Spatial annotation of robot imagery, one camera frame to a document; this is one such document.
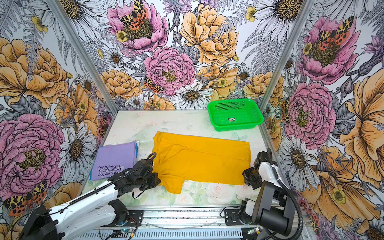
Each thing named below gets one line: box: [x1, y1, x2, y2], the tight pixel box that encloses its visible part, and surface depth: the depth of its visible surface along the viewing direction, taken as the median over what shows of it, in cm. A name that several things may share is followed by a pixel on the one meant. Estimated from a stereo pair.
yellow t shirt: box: [152, 131, 252, 194], surface depth 97 cm
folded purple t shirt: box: [91, 140, 136, 181], surface depth 91 cm
